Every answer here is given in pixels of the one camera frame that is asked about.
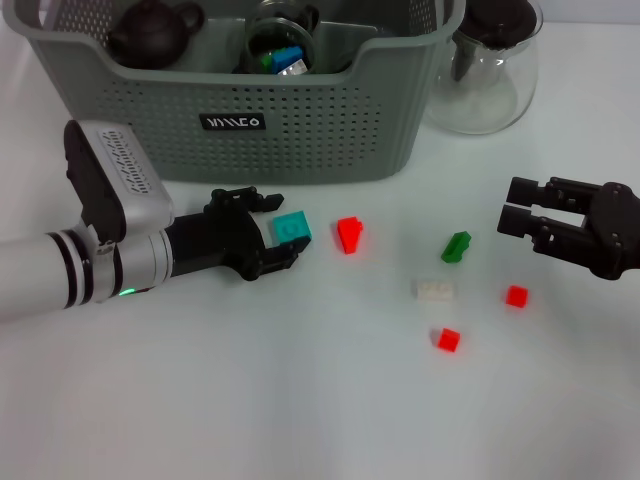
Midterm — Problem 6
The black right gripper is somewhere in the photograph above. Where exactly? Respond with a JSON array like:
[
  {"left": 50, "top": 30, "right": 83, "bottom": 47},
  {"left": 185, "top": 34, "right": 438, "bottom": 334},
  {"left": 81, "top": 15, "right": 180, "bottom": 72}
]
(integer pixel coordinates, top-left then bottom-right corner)
[{"left": 496, "top": 175, "right": 640, "bottom": 282}]

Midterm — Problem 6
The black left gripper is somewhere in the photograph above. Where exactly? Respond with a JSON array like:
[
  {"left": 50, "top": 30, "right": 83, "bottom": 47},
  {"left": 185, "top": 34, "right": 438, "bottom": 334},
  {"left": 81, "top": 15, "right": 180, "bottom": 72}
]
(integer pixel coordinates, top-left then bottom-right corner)
[{"left": 163, "top": 186, "right": 314, "bottom": 283}]

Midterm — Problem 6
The teal square toy block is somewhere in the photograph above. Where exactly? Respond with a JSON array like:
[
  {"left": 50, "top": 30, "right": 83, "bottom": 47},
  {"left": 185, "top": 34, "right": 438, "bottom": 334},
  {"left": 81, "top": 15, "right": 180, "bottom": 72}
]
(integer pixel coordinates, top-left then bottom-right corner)
[{"left": 271, "top": 210, "right": 313, "bottom": 250}]

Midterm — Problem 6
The blue square toy plate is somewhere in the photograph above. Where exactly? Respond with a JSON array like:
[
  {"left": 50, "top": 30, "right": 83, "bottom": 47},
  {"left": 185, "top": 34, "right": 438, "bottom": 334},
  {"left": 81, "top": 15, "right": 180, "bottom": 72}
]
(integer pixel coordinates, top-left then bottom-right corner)
[{"left": 271, "top": 45, "right": 306, "bottom": 74}]

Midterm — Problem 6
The glass teacup black base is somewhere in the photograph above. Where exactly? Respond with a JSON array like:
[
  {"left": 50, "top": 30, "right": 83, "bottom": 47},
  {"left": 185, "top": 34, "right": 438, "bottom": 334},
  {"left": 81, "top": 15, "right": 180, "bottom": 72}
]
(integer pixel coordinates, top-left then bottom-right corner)
[
  {"left": 252, "top": 0, "right": 322, "bottom": 34},
  {"left": 243, "top": 16, "right": 317, "bottom": 76}
]

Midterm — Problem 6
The red wedge toy block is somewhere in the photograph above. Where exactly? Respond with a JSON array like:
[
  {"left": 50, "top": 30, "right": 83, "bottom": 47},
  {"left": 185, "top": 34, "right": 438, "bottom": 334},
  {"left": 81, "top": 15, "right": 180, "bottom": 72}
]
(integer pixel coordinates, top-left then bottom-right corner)
[{"left": 336, "top": 216, "right": 365, "bottom": 256}]

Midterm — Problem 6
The grey perforated storage basket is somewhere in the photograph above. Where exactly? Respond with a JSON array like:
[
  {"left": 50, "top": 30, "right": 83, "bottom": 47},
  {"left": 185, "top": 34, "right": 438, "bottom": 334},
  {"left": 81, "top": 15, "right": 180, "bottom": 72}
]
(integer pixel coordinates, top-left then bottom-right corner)
[{"left": 1, "top": 0, "right": 467, "bottom": 187}]

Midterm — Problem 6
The glass teapot black lid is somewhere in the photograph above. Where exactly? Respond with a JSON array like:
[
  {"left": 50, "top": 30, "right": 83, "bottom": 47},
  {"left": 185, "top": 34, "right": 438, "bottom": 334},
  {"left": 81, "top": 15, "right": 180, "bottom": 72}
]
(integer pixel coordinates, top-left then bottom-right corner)
[{"left": 423, "top": 0, "right": 544, "bottom": 135}]

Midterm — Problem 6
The black ceramic teapot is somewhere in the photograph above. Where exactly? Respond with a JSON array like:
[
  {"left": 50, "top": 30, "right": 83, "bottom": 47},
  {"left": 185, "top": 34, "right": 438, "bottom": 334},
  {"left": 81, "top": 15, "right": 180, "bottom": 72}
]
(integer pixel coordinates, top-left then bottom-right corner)
[{"left": 107, "top": 0, "right": 206, "bottom": 70}]

